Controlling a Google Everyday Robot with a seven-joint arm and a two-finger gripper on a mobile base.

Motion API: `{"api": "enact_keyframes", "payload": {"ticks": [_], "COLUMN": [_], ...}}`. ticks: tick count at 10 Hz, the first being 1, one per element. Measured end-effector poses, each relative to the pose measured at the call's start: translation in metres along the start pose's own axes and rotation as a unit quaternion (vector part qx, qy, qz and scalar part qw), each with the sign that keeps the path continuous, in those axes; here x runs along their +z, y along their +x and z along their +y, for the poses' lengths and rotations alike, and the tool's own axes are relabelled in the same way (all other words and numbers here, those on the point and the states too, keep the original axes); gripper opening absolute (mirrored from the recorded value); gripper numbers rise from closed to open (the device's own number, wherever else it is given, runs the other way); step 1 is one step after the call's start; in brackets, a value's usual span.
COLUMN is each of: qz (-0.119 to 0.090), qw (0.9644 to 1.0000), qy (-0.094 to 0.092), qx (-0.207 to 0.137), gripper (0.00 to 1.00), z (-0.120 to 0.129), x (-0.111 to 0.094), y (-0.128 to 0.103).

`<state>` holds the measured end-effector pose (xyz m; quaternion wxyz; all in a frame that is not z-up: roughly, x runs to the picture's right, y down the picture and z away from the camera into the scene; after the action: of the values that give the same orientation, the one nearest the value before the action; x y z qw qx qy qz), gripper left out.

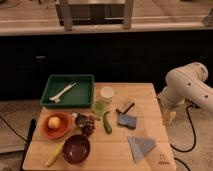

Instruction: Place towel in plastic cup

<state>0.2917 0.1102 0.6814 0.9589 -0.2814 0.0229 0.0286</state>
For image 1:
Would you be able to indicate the bunch of dark grapes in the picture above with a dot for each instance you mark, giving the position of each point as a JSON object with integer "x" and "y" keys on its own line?
{"x": 88, "y": 129}

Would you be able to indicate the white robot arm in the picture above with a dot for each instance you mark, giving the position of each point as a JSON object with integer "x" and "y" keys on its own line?
{"x": 185, "y": 83}

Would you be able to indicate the yellow banana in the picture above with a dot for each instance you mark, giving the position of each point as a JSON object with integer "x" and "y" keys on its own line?
{"x": 52, "y": 158}

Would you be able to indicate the green plastic tray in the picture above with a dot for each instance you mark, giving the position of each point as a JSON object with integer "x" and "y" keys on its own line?
{"x": 68, "y": 91}

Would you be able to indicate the orange bowl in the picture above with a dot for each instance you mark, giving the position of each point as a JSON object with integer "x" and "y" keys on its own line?
{"x": 65, "y": 125}

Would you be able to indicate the yellow lemon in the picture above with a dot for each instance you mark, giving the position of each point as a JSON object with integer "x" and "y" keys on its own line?
{"x": 54, "y": 123}

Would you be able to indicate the white stool frame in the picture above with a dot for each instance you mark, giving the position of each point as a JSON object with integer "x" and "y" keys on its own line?
{"x": 94, "y": 13}

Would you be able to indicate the blue sponge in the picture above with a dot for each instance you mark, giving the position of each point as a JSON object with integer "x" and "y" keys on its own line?
{"x": 127, "y": 121}

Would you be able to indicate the green cucumber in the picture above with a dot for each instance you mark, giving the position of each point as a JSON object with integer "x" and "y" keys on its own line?
{"x": 107, "y": 126}

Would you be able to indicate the green plastic cup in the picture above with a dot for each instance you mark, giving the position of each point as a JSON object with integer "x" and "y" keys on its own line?
{"x": 99, "y": 107}

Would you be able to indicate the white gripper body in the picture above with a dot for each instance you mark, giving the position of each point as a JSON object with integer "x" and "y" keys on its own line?
{"x": 168, "y": 115}

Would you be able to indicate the white plastic utensil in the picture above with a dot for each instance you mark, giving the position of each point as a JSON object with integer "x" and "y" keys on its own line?
{"x": 56, "y": 98}

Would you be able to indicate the small metal cup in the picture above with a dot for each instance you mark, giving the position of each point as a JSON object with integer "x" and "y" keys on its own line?
{"x": 79, "y": 119}

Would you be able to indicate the dark red bowl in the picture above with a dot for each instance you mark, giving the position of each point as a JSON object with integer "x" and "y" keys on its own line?
{"x": 76, "y": 149}

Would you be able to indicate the brown scrub brush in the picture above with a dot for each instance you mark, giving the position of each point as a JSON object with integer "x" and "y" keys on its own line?
{"x": 125, "y": 107}

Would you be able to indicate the blue-grey towel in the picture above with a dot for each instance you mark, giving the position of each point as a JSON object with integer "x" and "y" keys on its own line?
{"x": 140, "y": 147}

